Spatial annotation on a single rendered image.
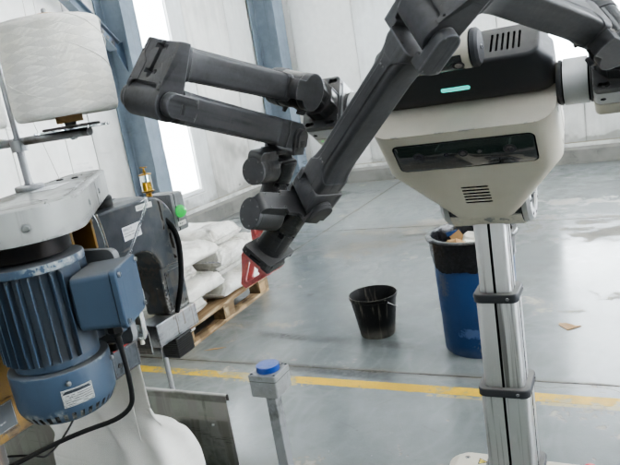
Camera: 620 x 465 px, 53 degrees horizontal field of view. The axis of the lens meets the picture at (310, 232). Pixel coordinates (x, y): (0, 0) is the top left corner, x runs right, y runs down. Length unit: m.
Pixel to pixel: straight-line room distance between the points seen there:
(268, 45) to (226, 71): 8.81
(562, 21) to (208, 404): 1.31
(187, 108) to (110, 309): 0.34
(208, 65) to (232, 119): 0.12
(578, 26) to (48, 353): 0.93
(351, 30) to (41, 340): 8.87
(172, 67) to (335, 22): 8.75
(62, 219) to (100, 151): 6.11
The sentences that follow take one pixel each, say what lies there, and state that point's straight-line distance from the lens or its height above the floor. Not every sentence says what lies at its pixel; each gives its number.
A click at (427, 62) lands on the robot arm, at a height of 1.52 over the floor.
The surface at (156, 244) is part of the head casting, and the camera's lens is 1.42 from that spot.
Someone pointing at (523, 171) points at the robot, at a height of 1.27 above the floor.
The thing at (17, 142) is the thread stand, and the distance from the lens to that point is 1.21.
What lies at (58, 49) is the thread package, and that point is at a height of 1.63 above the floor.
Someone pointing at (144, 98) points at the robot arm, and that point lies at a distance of 1.03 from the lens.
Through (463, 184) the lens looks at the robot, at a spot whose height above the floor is 1.25.
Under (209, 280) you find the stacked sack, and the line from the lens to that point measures 4.39.
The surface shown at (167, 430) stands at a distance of 1.51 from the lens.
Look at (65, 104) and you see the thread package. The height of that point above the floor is 1.55.
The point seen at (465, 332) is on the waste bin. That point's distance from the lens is 3.43.
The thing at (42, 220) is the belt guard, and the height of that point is 1.39.
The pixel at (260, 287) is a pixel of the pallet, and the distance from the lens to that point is 4.98.
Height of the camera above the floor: 1.51
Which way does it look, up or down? 13 degrees down
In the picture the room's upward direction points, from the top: 9 degrees counter-clockwise
